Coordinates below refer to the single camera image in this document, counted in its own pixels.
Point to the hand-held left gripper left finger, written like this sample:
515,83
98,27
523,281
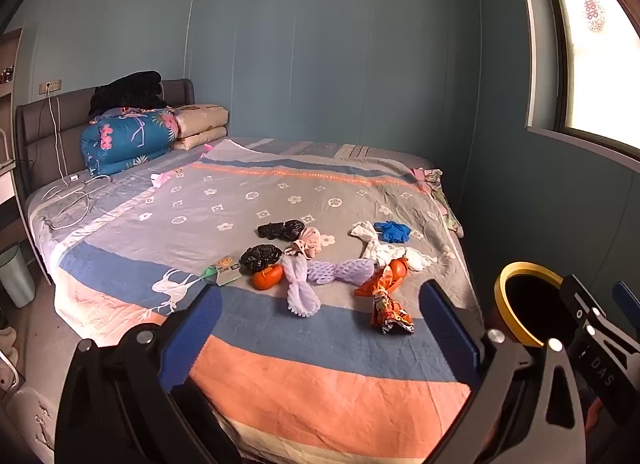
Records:
197,316

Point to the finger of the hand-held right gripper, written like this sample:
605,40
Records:
627,301
587,316

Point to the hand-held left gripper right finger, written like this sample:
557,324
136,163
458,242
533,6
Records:
450,329

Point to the green yellow paper packet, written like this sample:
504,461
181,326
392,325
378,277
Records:
225,271

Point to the black bin with yellow rim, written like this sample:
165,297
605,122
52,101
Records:
504,294

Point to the orange patterned sock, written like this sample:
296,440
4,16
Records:
387,309

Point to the dark patterned sock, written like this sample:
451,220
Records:
260,258

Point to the white sock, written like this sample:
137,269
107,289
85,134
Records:
387,254

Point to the blue glove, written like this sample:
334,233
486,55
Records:
392,231

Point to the black sock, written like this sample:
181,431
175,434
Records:
280,230

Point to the bed with patterned sheet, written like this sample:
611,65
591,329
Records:
300,384

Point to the small pink white cloth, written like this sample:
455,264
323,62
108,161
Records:
162,180

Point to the pink green floral cloth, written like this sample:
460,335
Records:
435,184

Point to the pale green bin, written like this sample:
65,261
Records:
17,274

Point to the blue floral folded quilt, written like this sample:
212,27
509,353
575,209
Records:
125,144

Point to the beige folded quilt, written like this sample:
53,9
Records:
200,119

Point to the black clothing pile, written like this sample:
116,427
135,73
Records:
130,91

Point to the grey bed headboard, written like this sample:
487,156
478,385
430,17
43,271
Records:
35,136

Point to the white shelf unit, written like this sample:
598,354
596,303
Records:
7,109

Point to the red window paper decoration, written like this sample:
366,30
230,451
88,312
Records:
594,14

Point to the wall socket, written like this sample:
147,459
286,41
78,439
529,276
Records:
50,86

